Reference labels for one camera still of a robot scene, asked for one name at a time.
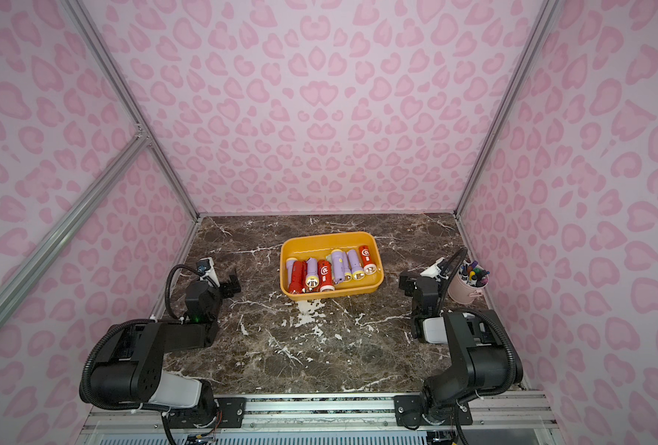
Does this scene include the red flashlight white logo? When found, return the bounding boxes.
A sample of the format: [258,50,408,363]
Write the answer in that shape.
[359,245,377,276]

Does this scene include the purple flashlight yellow top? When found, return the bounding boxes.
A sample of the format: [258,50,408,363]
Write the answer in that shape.
[286,257,297,285]

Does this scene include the red flashlight white head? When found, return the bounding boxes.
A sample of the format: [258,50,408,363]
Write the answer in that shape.
[318,260,335,292]

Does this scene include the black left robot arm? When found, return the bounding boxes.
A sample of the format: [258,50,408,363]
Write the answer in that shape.
[79,259,242,429]

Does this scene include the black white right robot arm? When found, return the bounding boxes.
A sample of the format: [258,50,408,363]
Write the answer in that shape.
[394,248,524,434]

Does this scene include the pink pen holder cup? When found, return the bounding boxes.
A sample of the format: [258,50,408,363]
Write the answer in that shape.
[448,260,490,305]

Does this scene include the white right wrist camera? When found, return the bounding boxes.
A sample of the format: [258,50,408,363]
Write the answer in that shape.
[420,257,445,278]

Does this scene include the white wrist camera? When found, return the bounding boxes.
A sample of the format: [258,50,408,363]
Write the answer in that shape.
[197,257,220,289]
[420,257,445,278]

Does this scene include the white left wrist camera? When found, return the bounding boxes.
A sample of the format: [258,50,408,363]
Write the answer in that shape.
[197,257,220,289]

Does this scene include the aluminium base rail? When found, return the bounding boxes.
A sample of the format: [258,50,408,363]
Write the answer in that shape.
[77,390,564,444]

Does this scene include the aluminium diagonal frame bar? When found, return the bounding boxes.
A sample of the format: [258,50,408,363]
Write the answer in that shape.
[0,131,148,330]

